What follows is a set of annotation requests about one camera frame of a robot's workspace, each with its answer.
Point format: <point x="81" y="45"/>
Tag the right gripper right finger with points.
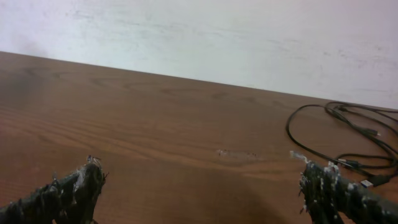
<point x="327" y="194"/>

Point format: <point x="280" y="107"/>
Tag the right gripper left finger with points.
<point x="71" y="199"/>

